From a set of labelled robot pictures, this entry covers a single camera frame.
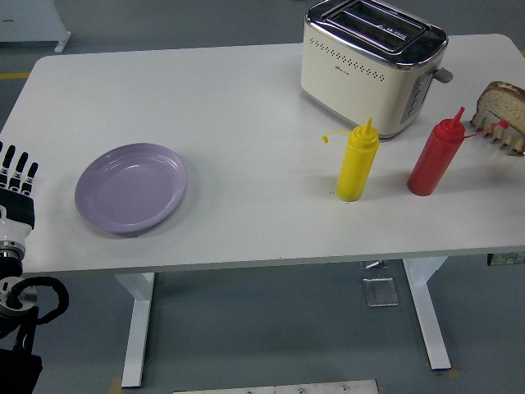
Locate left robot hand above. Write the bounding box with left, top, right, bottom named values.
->
left=0, top=141, right=40, bottom=247

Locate purple plate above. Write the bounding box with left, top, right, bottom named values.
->
left=74, top=142, right=188, bottom=236

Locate cream and chrome toaster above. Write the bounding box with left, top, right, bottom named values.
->
left=299, top=0, right=454, bottom=140

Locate bread slice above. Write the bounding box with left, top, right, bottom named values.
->
left=470, top=80, right=525, bottom=157

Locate clear floor plate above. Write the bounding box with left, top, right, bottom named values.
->
left=362, top=277, right=399, bottom=308

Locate white table leg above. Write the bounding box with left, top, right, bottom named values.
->
left=401, top=256, right=453, bottom=371
left=113, top=271, right=156, bottom=389

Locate white cabinet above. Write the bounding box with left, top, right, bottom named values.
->
left=0, top=0, right=71, bottom=53

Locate yellow squeeze bottle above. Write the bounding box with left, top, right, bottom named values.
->
left=321, top=117, right=381, bottom=202

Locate red squeeze bottle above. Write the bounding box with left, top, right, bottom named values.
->
left=406, top=107, right=510, bottom=197

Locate metal toast rack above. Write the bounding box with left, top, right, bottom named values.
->
left=471, top=108, right=525, bottom=158

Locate table control panel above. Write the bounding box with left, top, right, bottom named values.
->
left=486, top=253, right=525, bottom=267

